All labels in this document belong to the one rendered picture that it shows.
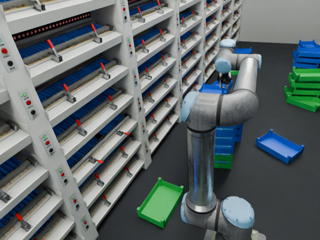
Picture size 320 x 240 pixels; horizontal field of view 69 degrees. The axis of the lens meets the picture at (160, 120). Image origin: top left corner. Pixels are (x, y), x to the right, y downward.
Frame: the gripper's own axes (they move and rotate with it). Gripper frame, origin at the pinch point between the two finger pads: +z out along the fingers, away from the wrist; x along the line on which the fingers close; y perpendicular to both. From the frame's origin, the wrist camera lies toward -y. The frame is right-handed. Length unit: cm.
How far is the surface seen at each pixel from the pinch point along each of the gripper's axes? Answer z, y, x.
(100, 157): -3, 64, -71
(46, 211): -12, 99, -82
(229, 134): 23.4, 23.7, 5.1
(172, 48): -2, -46, -41
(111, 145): 0, 53, -68
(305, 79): 59, -78, 88
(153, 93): 15, -9, -54
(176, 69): 16, -41, -39
